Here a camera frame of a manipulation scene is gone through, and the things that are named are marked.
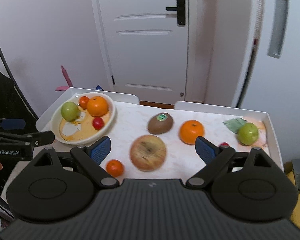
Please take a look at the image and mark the green apple front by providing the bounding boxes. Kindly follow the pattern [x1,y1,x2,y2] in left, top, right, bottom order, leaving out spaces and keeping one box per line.
[61,101,81,122]

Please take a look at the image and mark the small tangerine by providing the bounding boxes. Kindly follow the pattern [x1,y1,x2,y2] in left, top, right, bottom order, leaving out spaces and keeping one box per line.
[106,159,125,178]
[79,96,90,109]

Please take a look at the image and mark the brown kiwi with sticker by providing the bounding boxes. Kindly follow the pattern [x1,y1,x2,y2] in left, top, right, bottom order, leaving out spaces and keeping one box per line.
[147,113,174,134]

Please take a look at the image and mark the green apple far right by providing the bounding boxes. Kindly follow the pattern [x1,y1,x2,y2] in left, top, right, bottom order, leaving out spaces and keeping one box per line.
[237,122,259,146]

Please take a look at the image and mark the green apple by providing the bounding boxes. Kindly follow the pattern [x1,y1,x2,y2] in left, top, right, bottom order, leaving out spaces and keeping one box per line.
[61,101,81,122]
[237,122,259,146]

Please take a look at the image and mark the orange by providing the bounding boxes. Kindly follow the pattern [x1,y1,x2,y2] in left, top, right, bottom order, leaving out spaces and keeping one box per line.
[87,96,108,117]
[179,120,205,145]

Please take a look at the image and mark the black door handle lock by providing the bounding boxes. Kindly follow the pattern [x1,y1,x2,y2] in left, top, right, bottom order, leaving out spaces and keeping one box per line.
[166,0,186,26]

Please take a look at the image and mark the white panel door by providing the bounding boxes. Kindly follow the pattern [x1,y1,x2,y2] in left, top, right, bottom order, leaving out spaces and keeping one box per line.
[93,0,188,105]

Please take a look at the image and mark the large red yellow apple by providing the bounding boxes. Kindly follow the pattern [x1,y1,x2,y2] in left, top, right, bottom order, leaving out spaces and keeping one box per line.
[130,135,167,172]

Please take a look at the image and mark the cream duck print plate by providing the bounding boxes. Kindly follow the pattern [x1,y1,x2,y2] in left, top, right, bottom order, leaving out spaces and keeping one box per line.
[50,92,116,145]

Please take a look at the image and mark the red cherry tomato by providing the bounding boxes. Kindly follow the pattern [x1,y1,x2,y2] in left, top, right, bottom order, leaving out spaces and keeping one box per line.
[92,116,104,131]
[219,142,229,148]

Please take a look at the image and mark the white wardrobe sliding door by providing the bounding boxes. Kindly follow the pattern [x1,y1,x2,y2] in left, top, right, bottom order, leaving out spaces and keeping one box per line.
[240,0,300,162]

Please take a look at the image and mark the black curved cable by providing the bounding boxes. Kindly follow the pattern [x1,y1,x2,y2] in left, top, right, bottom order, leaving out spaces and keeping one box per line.
[0,12,39,120]

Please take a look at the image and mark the white tray table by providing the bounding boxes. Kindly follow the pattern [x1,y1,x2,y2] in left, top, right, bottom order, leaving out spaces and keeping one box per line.
[0,87,285,205]

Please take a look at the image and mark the pink stick tool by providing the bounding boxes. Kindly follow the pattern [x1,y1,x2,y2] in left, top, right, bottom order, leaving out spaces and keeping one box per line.
[55,65,74,92]

